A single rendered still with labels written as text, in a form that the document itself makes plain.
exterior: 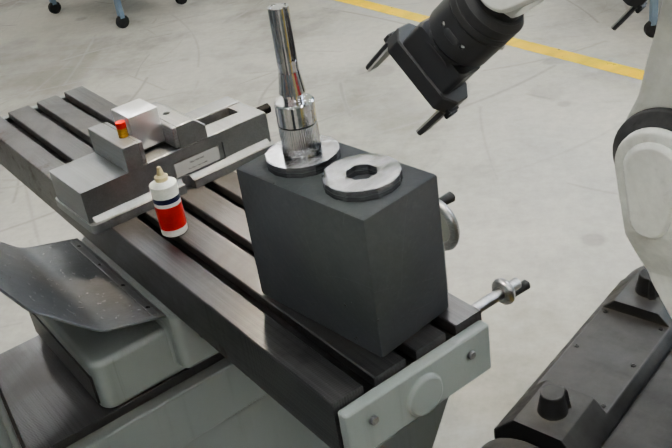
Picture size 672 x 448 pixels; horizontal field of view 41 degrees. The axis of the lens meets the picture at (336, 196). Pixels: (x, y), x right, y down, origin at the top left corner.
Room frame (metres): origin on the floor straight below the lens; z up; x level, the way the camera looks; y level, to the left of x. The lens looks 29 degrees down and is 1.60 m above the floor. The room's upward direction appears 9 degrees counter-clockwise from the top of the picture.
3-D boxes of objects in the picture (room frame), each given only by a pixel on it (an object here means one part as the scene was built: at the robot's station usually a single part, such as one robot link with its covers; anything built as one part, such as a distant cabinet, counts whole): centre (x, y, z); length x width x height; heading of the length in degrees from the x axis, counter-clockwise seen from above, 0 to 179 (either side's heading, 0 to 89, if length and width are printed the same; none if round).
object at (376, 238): (0.94, 0.00, 1.03); 0.22 x 0.12 x 0.20; 40
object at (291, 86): (0.98, 0.03, 1.25); 0.03 x 0.03 x 0.11
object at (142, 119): (1.35, 0.30, 1.04); 0.06 x 0.05 x 0.06; 35
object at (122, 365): (1.28, 0.25, 0.79); 0.50 x 0.35 x 0.12; 124
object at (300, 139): (0.98, 0.03, 1.16); 0.05 x 0.05 x 0.06
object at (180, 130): (1.38, 0.25, 1.02); 0.12 x 0.06 x 0.04; 35
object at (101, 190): (1.37, 0.27, 0.99); 0.35 x 0.15 x 0.11; 125
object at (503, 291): (1.45, -0.27, 0.51); 0.22 x 0.06 x 0.06; 124
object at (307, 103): (0.98, 0.03, 1.19); 0.05 x 0.05 x 0.01
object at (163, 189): (1.18, 0.25, 0.99); 0.04 x 0.04 x 0.11
